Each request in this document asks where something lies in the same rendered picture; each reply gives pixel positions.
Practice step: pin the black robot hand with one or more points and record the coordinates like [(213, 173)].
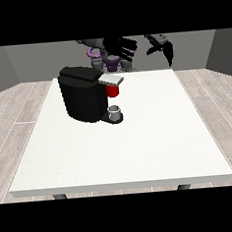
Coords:
[(165, 48), (121, 48)]

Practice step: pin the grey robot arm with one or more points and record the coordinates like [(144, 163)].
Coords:
[(93, 43), (158, 38)]

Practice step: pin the pale grey machine lid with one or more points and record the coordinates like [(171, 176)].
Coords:
[(111, 79)]

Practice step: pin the red pod holder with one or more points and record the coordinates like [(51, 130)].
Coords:
[(111, 91)]

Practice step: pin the black coffee machine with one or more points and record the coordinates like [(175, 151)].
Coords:
[(82, 97)]

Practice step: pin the small grey cup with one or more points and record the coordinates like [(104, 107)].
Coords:
[(115, 113)]

